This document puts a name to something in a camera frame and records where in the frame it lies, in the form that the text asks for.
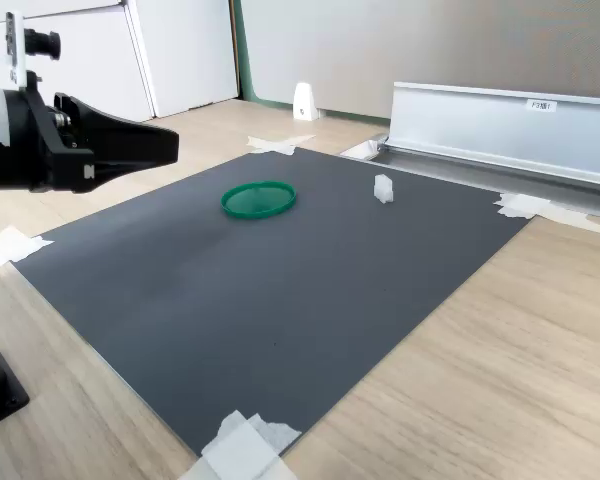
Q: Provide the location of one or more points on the dark grey mat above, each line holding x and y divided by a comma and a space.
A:
280, 300

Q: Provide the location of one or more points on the small white bracket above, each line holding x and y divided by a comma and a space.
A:
305, 102

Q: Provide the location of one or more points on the small white plastic terminal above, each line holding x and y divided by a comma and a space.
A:
383, 189

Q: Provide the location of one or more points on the white cabinet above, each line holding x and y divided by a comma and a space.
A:
90, 60

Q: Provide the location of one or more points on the white tape cross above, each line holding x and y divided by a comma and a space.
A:
15, 245
240, 445
280, 145
520, 205

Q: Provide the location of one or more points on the small white duct label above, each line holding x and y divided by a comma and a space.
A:
542, 105

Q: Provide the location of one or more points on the round green lid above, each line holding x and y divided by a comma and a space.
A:
258, 200

